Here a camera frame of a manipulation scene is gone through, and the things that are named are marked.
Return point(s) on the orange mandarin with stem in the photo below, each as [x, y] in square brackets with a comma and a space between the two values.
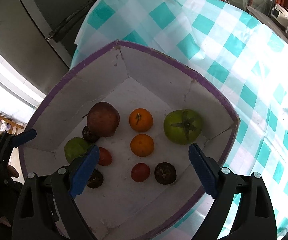
[141, 120]

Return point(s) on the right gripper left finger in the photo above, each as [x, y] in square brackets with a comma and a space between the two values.
[46, 207]

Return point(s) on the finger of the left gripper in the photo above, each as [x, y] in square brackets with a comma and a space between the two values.
[25, 136]

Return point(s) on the purple rimmed white box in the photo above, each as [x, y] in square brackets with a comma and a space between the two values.
[164, 106]

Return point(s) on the small red tomato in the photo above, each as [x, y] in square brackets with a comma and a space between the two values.
[140, 172]

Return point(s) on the oval red tomato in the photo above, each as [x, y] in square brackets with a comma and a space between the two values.
[105, 157]

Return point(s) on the green tomato with stem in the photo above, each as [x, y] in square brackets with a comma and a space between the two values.
[182, 126]

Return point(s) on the stainless steel refrigerator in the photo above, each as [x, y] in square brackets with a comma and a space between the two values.
[37, 37]

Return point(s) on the orange mandarin plain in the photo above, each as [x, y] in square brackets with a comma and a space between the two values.
[142, 145]

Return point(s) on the large dark red apple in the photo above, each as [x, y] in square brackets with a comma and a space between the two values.
[103, 119]

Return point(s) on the teal checkered tablecloth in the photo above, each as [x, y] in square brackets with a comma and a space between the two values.
[242, 57]

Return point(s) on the person right hand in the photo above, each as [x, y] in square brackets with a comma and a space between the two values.
[12, 171]

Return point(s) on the dark brown round fruit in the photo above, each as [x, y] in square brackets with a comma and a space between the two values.
[165, 173]

